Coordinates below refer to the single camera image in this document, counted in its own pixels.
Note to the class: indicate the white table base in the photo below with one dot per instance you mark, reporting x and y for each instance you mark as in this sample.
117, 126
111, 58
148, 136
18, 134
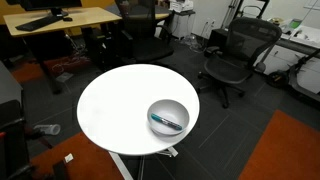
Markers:
118, 165

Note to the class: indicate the black equipment box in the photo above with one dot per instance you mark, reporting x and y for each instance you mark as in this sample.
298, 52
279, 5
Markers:
218, 38

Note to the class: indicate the clear plastic cup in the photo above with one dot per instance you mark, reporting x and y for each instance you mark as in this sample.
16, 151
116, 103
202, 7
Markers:
50, 129

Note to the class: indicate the black computer keyboard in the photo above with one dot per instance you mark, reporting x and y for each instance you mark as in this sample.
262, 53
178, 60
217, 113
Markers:
38, 23

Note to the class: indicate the grey floor plate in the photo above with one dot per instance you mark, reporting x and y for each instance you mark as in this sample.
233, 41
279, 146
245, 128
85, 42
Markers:
64, 77

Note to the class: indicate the metal stand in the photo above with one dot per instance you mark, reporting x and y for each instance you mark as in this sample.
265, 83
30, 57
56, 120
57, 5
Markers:
233, 13

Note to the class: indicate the black computer monitor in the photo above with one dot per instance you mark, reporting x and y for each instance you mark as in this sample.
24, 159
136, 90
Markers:
50, 4

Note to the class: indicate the green box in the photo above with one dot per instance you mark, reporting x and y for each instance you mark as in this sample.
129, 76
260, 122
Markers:
295, 23

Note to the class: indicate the grey round bowl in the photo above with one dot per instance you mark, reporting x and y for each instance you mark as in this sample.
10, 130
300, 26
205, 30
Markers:
173, 108

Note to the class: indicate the light wooden desk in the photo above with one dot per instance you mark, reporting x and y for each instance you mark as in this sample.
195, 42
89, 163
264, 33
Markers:
86, 16

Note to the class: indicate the white printer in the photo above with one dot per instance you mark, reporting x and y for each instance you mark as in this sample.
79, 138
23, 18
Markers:
181, 5

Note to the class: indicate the white counter cabinet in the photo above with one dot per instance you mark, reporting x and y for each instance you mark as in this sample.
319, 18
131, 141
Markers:
283, 55

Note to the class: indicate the small white cabinet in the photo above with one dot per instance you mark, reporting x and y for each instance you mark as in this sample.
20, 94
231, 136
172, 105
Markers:
182, 25

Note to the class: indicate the black vertical post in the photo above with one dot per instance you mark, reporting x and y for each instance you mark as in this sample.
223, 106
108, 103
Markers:
61, 171

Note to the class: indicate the black electric scooter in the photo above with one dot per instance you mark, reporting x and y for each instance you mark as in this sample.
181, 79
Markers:
295, 81

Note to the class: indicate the black computer mouse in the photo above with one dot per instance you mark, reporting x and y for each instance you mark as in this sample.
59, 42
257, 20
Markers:
67, 19

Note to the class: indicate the black computer tower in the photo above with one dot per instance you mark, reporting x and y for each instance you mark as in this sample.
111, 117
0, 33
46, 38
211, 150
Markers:
95, 46

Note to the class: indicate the white paper scrap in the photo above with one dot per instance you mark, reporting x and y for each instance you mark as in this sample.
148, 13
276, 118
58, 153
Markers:
69, 157

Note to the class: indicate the teal capped marker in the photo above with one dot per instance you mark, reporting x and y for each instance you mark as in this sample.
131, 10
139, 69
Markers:
165, 121

